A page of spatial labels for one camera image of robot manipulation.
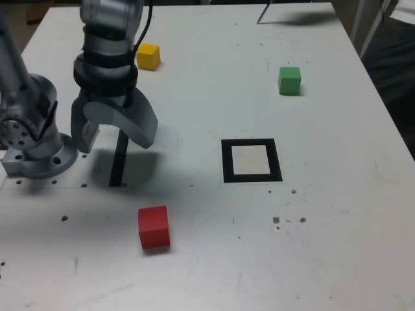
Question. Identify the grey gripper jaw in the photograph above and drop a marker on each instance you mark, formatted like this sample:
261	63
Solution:
78	129
139	123

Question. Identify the yellow cube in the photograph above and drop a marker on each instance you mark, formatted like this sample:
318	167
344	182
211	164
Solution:
148	58

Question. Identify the red cube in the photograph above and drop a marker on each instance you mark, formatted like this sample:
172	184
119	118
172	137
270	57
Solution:
154	228

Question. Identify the green cube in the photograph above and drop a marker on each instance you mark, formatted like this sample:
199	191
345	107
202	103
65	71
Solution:
289	81

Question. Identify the black tape square outline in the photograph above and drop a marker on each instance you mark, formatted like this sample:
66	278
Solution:
227	162

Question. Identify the black tape strip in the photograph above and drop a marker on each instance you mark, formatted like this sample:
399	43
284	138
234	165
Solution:
117	168

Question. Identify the thin grey metal rod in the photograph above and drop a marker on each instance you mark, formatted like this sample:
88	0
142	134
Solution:
262	14

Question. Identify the white metal frame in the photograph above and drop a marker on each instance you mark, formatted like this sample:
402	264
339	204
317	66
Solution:
366	26

